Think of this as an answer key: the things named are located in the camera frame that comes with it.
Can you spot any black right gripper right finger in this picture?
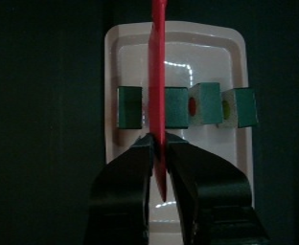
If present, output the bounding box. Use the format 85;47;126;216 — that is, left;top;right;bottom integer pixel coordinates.
164;131;271;245

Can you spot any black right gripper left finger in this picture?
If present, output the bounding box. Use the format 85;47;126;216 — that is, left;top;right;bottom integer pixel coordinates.
82;133;154;245

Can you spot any green white toy block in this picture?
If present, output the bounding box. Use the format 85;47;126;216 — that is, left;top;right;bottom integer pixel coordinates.
146;86;191;130
220;87;259;129
187;81;224;126
116;85;144;130

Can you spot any pink plastic tray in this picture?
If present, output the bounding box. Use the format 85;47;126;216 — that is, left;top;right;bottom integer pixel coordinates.
104;20;255;245

